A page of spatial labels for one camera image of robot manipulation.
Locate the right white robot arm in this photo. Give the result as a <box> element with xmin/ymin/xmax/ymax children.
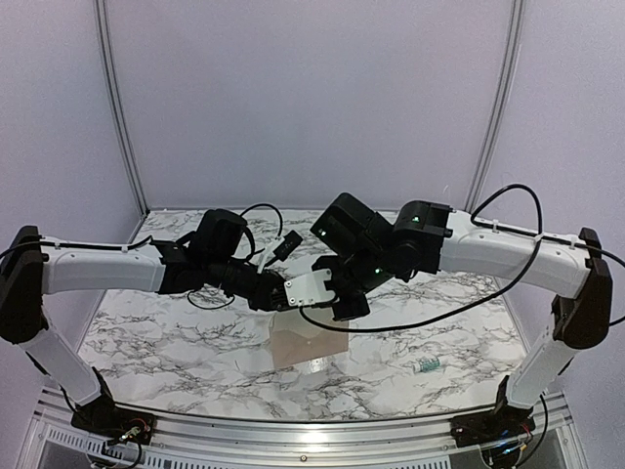
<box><xmin>311</xmin><ymin>192</ymin><xmax>613</xmax><ymax>438</ymax></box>

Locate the left aluminium corner post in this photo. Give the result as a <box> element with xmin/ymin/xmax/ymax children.
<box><xmin>93</xmin><ymin>0</ymin><xmax>150</xmax><ymax>218</ymax></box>

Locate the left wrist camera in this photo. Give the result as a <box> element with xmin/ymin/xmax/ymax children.
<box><xmin>257</xmin><ymin>231</ymin><xmax>303</xmax><ymax>274</ymax></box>

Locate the aluminium front rail frame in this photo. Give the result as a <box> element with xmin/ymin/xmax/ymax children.
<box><xmin>17</xmin><ymin>388</ymin><xmax>588</xmax><ymax>468</ymax></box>

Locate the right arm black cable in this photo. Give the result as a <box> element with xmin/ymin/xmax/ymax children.
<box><xmin>300</xmin><ymin>183</ymin><xmax>625</xmax><ymax>333</ymax></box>

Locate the aluminium corner post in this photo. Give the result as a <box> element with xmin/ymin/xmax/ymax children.
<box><xmin>93</xmin><ymin>0</ymin><xmax>150</xmax><ymax>218</ymax></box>
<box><xmin>465</xmin><ymin>0</ymin><xmax>526</xmax><ymax>211</ymax></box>

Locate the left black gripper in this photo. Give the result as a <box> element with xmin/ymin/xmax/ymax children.
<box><xmin>205</xmin><ymin>252</ymin><xmax>285</xmax><ymax>312</ymax></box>

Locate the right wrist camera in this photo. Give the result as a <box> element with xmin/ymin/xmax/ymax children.
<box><xmin>284</xmin><ymin>269</ymin><xmax>336</xmax><ymax>307</ymax></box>

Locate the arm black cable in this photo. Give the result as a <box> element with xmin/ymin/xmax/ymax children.
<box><xmin>38</xmin><ymin>203</ymin><xmax>287</xmax><ymax>310</ymax></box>
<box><xmin>300</xmin><ymin>183</ymin><xmax>625</xmax><ymax>333</ymax></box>

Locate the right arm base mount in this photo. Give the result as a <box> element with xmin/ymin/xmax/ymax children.
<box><xmin>450</xmin><ymin>376</ymin><xmax>536</xmax><ymax>448</ymax></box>

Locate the right aluminium corner post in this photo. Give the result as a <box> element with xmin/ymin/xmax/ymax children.
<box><xmin>465</xmin><ymin>0</ymin><xmax>526</xmax><ymax>211</ymax></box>

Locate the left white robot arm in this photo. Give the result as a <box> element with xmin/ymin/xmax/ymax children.
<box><xmin>1</xmin><ymin>209</ymin><xmax>288</xmax><ymax>435</ymax></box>

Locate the small green white sticker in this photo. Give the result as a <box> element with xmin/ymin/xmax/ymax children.
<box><xmin>411</xmin><ymin>358</ymin><xmax>440</xmax><ymax>373</ymax></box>

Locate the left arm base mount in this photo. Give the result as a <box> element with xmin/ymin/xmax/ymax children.
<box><xmin>71</xmin><ymin>372</ymin><xmax>155</xmax><ymax>445</ymax></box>

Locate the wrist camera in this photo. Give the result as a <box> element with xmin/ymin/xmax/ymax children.
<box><xmin>284</xmin><ymin>269</ymin><xmax>336</xmax><ymax>307</ymax></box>
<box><xmin>257</xmin><ymin>231</ymin><xmax>303</xmax><ymax>274</ymax></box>

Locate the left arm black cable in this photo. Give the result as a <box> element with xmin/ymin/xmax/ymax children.
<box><xmin>38</xmin><ymin>203</ymin><xmax>287</xmax><ymax>310</ymax></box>

